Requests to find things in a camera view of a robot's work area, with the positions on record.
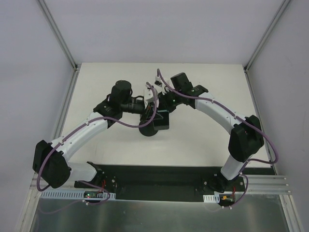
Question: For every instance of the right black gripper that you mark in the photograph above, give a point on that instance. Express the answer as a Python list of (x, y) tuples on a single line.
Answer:
[(162, 104)]

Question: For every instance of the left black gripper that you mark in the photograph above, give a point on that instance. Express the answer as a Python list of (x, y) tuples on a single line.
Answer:
[(147, 114)]

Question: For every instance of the black smartphone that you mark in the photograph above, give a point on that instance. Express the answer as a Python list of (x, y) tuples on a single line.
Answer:
[(162, 124)]

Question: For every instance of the black phone stand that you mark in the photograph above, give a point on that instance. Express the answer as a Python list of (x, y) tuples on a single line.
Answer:
[(148, 130)]

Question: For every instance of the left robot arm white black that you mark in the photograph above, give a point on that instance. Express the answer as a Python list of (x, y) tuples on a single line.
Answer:
[(52, 159)]

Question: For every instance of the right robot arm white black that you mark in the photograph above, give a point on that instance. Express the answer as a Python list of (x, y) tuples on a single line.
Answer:
[(245, 139)]

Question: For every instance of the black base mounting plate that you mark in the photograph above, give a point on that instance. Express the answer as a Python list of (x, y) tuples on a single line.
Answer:
[(175, 194)]

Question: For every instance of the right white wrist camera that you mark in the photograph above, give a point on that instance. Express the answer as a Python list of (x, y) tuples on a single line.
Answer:
[(160, 86)]

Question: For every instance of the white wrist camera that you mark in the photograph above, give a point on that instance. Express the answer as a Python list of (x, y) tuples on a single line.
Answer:
[(150, 95), (160, 86)]

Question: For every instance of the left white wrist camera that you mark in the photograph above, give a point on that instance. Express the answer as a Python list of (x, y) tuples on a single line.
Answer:
[(150, 95)]

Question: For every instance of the right aluminium corner post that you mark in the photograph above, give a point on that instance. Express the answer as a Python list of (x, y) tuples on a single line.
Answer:
[(266, 35)]

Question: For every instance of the aluminium corner post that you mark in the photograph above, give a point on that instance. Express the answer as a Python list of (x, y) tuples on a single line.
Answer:
[(266, 35), (57, 33)]

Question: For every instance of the right white cable duct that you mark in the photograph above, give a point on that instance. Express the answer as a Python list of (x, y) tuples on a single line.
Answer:
[(211, 198)]

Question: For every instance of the white cable duct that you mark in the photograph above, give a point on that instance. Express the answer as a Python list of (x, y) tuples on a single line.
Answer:
[(77, 195), (211, 198)]

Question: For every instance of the left white cable duct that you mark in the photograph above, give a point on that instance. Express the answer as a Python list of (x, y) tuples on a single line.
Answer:
[(77, 195)]

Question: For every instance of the aluminium frame rail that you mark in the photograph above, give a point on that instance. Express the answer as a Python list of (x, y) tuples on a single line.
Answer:
[(265, 182)]

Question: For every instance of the left aluminium corner post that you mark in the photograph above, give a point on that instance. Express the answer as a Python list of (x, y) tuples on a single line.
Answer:
[(57, 33)]

